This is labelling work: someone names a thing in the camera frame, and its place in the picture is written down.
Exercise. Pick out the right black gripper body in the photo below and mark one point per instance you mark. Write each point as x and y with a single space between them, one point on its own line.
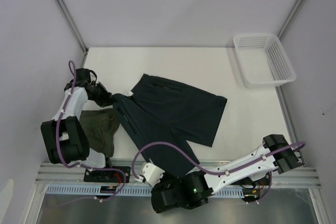
166 182

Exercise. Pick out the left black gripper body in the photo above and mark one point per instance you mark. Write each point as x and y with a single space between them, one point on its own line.
100 95

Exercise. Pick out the olive green shorts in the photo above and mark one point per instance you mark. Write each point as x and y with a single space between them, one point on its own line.
100 127

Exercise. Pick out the dark teal shorts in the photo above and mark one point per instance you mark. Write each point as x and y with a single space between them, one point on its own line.
173 114

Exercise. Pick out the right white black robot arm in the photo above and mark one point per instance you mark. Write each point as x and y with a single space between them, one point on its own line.
194 189

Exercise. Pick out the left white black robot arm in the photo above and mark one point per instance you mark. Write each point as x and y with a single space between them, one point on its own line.
81 133

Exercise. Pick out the white perforated plastic basket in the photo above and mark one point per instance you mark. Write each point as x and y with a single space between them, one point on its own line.
262 60

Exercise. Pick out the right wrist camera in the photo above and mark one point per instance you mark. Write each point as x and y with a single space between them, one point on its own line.
151 174

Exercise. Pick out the slotted grey cable duct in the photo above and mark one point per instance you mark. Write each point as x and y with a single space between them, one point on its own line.
144 191

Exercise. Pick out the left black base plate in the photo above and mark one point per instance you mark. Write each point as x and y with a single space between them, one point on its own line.
96 176

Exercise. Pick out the left aluminium frame post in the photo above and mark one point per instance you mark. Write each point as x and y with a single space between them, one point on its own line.
71 25

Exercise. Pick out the aluminium frame post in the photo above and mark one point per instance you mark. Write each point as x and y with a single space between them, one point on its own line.
294 11
71 25

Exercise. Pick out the aluminium mounting rail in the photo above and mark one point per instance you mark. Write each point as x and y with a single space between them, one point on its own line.
299 178

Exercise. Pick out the right aluminium frame post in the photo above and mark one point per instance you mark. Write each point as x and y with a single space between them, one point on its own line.
294 11

